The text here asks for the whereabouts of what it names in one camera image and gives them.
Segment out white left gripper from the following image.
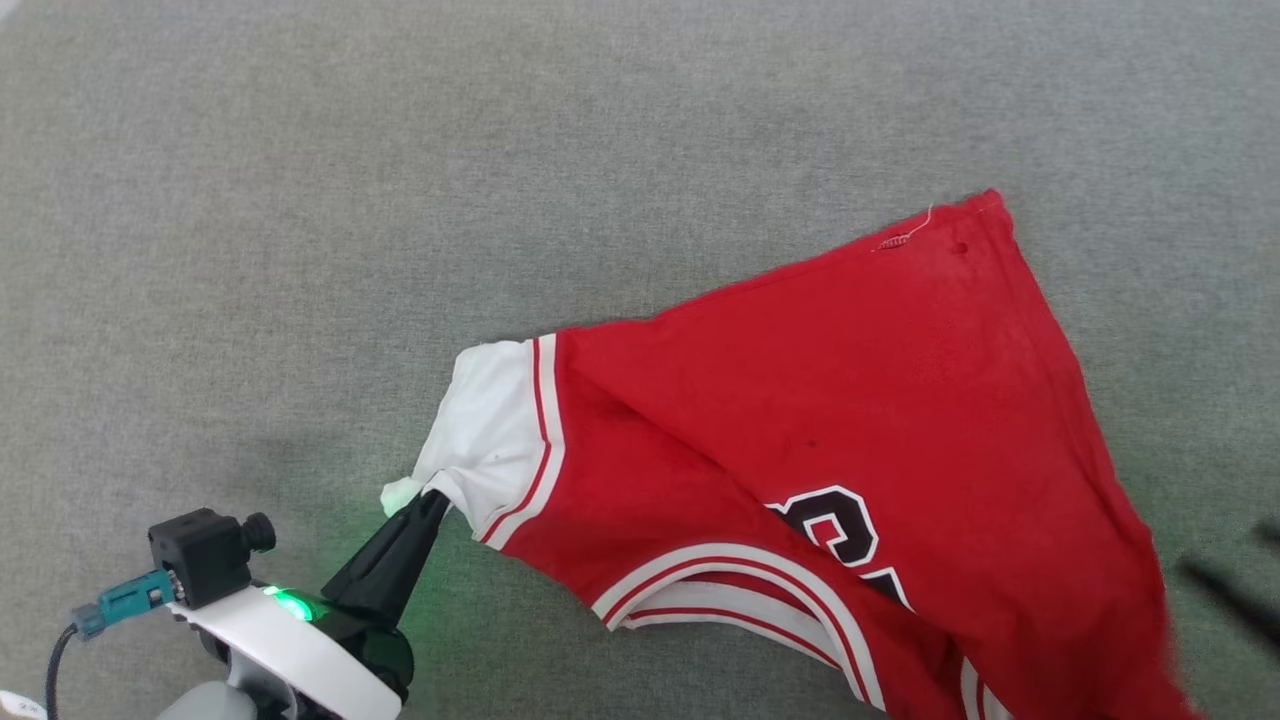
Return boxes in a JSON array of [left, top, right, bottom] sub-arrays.
[[165, 488, 453, 720]]

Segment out red white basketball jersey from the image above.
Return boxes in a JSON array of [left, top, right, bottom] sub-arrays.
[[380, 188, 1206, 720]]

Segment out teal left camera connector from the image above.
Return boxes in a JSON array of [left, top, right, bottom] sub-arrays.
[[72, 568, 181, 641]]

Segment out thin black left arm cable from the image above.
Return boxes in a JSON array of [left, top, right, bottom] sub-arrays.
[[44, 622, 81, 720]]

